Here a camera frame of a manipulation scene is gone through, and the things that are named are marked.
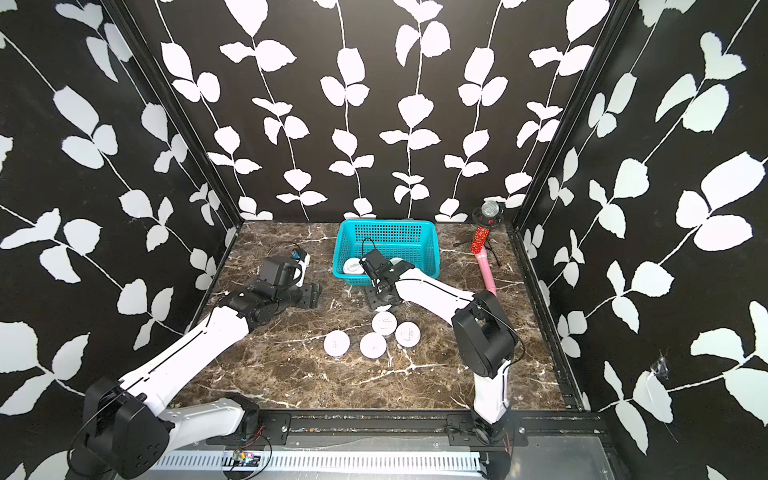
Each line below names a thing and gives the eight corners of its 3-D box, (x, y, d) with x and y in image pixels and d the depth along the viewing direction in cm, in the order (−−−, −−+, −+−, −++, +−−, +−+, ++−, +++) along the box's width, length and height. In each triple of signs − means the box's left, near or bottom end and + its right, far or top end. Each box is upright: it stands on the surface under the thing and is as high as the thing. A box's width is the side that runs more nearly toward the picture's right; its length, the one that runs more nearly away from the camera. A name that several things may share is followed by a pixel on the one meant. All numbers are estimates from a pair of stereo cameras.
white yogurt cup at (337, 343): (326, 360, 88) (322, 350, 82) (329, 340, 91) (325, 329, 85) (350, 360, 88) (347, 350, 82) (352, 340, 92) (349, 329, 86)
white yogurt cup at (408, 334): (392, 343, 91) (392, 333, 85) (405, 327, 94) (406, 317, 89) (409, 357, 88) (410, 348, 83) (422, 340, 92) (424, 330, 86)
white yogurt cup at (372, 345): (360, 363, 87) (358, 355, 81) (362, 342, 91) (360, 332, 86) (386, 363, 87) (385, 355, 81) (386, 342, 91) (386, 332, 86)
